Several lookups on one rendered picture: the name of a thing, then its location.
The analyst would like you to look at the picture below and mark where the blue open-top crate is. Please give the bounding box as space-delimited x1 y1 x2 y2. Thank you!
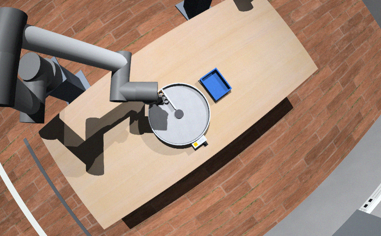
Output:
200 68 232 100

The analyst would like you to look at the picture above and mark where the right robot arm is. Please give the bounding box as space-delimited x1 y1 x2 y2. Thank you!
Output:
0 7 158 123

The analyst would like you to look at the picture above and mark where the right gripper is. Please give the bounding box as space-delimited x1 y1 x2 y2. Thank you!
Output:
151 94 164 105

